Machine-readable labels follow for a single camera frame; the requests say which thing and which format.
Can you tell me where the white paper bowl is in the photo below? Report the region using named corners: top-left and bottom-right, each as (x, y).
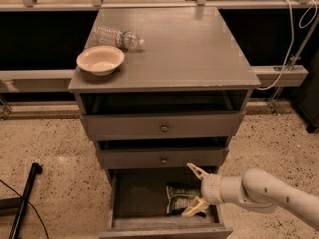
top-left (76, 46), bottom-right (125, 76)

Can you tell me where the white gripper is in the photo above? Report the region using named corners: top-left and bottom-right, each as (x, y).
top-left (181, 163), bottom-right (222, 218)

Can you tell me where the metal railing frame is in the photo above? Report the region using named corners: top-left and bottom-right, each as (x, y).
top-left (0, 0), bottom-right (319, 121)

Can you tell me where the grey middle drawer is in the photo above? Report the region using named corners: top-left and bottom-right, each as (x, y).
top-left (97, 147), bottom-right (229, 169)

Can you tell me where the grey wooden drawer cabinet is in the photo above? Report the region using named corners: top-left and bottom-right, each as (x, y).
top-left (67, 6), bottom-right (262, 184)

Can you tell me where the green jalapeno chip bag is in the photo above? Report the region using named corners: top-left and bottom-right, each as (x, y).
top-left (165, 183), bottom-right (202, 215)

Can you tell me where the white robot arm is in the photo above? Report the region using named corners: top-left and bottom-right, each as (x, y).
top-left (182, 163), bottom-right (319, 230)

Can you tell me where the black floor cable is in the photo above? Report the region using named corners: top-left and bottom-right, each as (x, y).
top-left (0, 178), bottom-right (50, 239)

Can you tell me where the grey open bottom drawer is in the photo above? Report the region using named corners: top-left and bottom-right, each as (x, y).
top-left (99, 167), bottom-right (232, 239)

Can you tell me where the clear plastic water bottle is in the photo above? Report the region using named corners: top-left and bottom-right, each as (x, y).
top-left (94, 25), bottom-right (145, 52)

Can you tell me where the black stand leg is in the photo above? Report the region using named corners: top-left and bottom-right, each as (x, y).
top-left (0, 163), bottom-right (42, 239)

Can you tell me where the grey top drawer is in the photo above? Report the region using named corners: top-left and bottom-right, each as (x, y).
top-left (81, 112), bottom-right (244, 141)

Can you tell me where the white hanging cable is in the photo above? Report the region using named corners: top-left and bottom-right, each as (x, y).
top-left (255, 0), bottom-right (319, 92)

